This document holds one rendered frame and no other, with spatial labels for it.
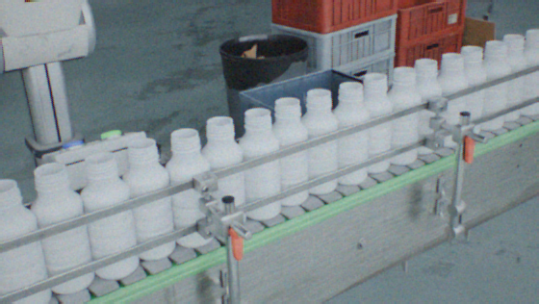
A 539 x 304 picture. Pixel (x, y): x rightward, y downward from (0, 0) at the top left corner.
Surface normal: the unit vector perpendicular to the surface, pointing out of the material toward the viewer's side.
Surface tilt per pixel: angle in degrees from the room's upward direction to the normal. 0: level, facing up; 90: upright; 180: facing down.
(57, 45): 108
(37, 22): 90
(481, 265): 0
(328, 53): 90
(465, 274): 0
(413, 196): 90
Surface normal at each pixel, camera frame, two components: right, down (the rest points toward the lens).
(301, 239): 0.58, 0.33
